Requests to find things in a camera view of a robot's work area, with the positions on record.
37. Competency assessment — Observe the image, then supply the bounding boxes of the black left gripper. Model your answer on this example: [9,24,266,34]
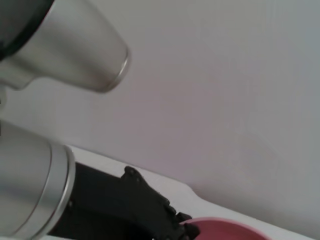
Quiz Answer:
[47,162,201,240]

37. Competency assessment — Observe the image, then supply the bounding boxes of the pink plastic bowl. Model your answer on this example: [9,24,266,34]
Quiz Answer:
[179,216,276,240]

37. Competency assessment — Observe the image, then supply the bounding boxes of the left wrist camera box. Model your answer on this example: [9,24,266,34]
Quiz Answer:
[0,0,131,95]

